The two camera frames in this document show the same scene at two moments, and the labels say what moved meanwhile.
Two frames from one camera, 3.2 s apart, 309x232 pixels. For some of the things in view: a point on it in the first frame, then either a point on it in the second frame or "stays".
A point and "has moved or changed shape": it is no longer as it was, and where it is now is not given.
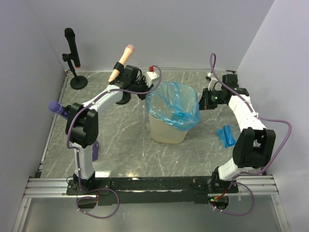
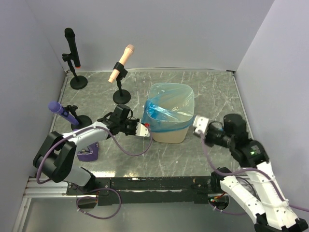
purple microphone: x=56 y=107 stays
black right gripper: x=204 y=103 to x=205 y=138
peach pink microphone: x=124 y=59 stays
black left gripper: x=146 y=88 to x=135 y=121
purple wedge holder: x=95 y=151 stays
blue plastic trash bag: x=175 y=104 has moved or changed shape
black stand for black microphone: x=77 y=82 stays
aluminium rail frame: x=56 y=188 stays
